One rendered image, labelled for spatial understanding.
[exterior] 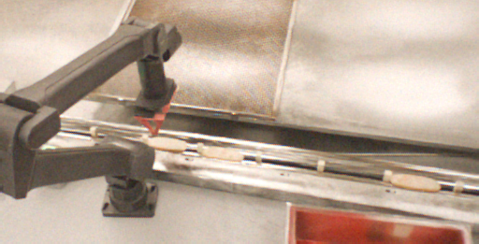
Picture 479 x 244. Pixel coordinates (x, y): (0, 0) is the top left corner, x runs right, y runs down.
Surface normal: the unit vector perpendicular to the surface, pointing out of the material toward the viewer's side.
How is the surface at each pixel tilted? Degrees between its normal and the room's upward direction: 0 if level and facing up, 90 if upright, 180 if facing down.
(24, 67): 0
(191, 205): 0
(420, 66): 10
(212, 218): 0
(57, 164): 88
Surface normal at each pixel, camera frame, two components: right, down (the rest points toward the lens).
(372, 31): -0.14, -0.61
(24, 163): 0.89, 0.25
